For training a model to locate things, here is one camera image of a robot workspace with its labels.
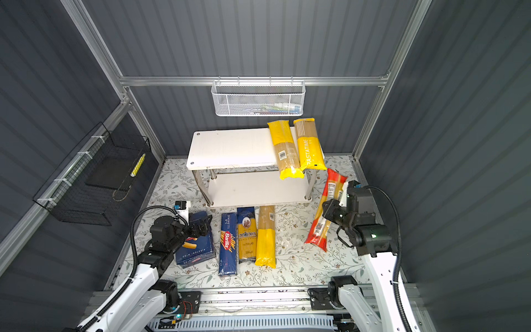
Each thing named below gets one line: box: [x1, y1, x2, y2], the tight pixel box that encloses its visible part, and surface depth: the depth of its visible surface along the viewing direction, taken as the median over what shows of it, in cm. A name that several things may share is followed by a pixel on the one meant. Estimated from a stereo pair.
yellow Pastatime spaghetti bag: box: [293, 117, 328, 172], surface depth 76 cm
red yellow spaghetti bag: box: [304, 168, 348, 253], surface depth 70 cm
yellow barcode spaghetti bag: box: [266, 120, 305, 181], surface depth 74 cm
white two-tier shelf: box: [186, 127, 315, 207], surface depth 80 cm
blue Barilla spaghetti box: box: [218, 212, 238, 276], surface depth 86 cm
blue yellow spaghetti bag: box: [236, 206, 258, 264], surface depth 90 cm
